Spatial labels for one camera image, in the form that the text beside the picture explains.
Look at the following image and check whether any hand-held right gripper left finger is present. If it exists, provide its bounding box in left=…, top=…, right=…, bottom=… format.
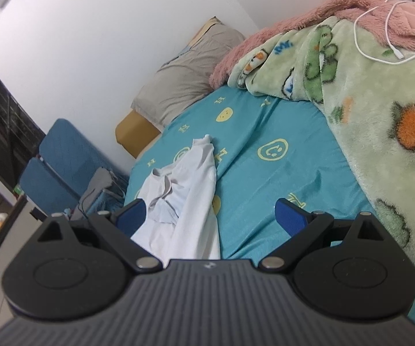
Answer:
left=36, top=199, right=164, bottom=272

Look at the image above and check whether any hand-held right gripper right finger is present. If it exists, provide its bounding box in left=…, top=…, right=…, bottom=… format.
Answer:
left=258, top=198, right=392, bottom=272

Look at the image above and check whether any white shirt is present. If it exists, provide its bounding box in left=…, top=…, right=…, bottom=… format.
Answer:
left=131, top=135, right=220, bottom=264

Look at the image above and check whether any teal smiley bed sheet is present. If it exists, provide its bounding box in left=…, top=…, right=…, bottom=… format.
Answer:
left=124, top=86, right=415, bottom=332

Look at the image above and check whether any grey cloth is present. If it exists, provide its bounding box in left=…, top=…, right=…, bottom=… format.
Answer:
left=79, top=168, right=116, bottom=208

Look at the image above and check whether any yellow bed headboard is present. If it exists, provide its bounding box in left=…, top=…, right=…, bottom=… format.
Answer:
left=116, top=110, right=161, bottom=159

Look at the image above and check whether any green cartoon blanket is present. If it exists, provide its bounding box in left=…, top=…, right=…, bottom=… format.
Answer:
left=228, top=16, right=415, bottom=292

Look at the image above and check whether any grey pillow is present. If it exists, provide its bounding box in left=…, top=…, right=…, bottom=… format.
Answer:
left=131, top=25, right=246, bottom=132

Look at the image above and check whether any dark barred window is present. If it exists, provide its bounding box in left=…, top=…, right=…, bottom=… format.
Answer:
left=0, top=43, right=46, bottom=188

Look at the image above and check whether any pink fluffy blanket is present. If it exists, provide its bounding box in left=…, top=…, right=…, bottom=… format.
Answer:
left=209, top=0, right=415, bottom=89

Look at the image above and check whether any tan pillow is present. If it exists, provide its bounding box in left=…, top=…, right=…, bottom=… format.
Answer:
left=171, top=16, right=226, bottom=62

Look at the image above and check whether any white charging cable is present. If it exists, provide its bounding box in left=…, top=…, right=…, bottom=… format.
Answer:
left=385, top=0, right=406, bottom=59
left=353, top=1, right=415, bottom=66

